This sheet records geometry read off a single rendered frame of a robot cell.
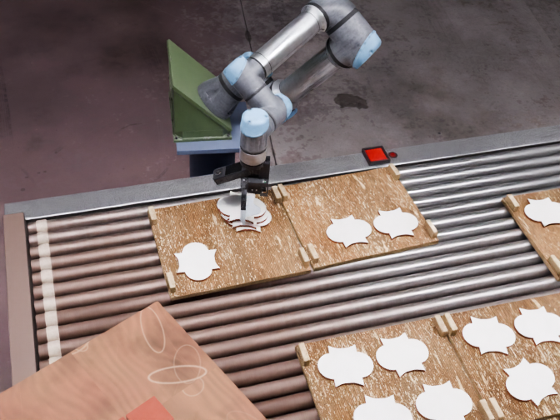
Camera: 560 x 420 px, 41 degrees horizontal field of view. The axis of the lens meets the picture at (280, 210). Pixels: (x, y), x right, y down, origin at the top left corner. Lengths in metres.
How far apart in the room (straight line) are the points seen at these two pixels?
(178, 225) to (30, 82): 2.40
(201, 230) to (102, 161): 1.73
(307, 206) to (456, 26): 3.12
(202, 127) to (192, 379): 1.08
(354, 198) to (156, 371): 0.91
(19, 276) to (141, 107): 2.23
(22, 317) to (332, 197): 1.00
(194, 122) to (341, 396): 1.13
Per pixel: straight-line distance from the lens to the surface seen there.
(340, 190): 2.42
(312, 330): 2.06
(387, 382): 1.98
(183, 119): 2.60
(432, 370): 2.03
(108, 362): 1.86
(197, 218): 2.29
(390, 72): 4.69
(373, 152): 2.59
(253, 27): 4.96
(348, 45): 2.31
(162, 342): 1.87
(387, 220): 2.34
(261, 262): 2.18
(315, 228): 2.28
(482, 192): 2.57
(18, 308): 2.11
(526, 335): 2.17
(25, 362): 2.00
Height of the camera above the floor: 2.57
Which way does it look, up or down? 45 degrees down
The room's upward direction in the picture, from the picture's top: 6 degrees clockwise
